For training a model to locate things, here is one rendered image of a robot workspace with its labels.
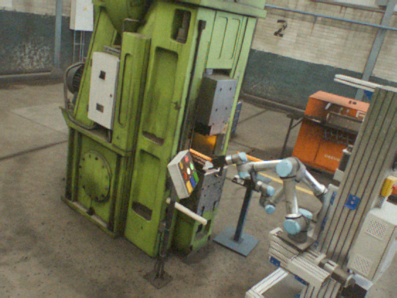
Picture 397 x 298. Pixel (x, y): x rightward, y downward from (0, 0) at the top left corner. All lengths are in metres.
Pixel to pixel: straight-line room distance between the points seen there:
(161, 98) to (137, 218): 1.20
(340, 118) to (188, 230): 3.57
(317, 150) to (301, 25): 4.82
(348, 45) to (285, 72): 1.71
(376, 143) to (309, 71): 8.06
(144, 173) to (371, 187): 1.96
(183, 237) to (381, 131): 2.07
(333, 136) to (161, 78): 3.99
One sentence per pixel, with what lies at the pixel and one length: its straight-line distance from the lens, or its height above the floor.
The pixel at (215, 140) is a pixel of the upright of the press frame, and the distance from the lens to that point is 3.72.
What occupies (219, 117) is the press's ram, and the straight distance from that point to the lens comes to 3.34.
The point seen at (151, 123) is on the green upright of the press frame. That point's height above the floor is 1.26.
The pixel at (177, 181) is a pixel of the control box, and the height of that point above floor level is 1.06.
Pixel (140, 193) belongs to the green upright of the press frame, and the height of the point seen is 0.53.
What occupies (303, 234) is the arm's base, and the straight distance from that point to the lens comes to 2.96.
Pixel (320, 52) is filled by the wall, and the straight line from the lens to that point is 10.66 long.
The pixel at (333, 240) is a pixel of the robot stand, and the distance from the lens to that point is 3.05.
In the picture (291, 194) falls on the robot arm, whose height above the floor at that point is 1.20.
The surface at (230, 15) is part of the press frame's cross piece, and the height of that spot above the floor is 2.27.
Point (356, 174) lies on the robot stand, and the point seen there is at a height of 1.42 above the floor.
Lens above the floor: 2.30
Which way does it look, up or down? 21 degrees down
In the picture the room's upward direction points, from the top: 11 degrees clockwise
